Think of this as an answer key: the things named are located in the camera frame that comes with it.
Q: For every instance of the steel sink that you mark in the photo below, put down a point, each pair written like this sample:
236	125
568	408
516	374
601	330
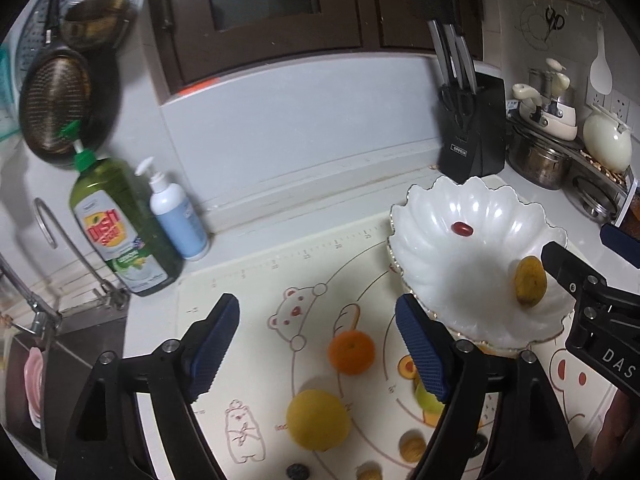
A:
85	360

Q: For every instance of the steel pot lid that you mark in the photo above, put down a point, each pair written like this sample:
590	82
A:
595	200

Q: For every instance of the white wall socket row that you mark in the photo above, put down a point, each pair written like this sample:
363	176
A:
619	107

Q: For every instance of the small hanging scissors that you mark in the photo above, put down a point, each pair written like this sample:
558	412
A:
551	22

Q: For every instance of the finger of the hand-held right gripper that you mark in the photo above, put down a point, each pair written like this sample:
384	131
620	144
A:
562	262
622	242

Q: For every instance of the dark window frame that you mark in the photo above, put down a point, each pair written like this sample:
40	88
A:
170	20

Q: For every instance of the steel pot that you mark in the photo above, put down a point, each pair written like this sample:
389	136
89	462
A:
537	165

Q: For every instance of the large mandarin orange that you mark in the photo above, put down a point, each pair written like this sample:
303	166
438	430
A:
351	352

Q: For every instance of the green dish soap bottle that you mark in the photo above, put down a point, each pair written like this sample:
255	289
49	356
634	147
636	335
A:
125	220

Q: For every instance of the bear print baking mat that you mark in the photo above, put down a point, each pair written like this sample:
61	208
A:
260	310

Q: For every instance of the green round fruit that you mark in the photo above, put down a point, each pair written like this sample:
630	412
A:
424	400

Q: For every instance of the white blue pump bottle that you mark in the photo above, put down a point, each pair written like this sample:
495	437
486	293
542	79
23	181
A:
175	220

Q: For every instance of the small brownish yellow fruit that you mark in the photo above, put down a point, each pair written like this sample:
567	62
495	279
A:
530	282

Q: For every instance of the white round teapot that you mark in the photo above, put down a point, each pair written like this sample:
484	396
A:
605	140

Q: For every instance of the dark frying pan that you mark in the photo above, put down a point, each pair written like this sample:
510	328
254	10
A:
55	100

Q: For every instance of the steel shelf rack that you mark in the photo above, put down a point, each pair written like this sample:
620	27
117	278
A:
575	152

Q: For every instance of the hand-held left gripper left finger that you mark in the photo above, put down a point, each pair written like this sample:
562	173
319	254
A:
212	350

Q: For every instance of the white scalloped bowl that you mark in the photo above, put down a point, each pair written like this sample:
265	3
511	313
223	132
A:
480	270

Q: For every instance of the black knife block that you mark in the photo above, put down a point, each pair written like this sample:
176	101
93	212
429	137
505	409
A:
482	130

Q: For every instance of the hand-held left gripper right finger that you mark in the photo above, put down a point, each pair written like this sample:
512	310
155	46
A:
420	350

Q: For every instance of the red jujube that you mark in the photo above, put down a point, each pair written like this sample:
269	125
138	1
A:
462	229

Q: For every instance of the big yellow citrus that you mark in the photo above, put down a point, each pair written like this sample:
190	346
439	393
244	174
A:
318	420

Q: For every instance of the chrome faucet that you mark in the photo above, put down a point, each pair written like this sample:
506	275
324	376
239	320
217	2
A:
116	296

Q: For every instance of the pink dish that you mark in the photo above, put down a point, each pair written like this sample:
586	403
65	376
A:
34	385

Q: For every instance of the person's right hand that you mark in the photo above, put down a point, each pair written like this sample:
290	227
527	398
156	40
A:
617	435

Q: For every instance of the teal plastic item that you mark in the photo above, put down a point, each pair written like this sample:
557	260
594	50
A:
6	90

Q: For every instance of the brass coloured saucepan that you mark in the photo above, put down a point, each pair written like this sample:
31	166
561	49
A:
95	25

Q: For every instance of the white rice paddle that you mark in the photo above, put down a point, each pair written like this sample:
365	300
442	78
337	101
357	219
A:
600	72

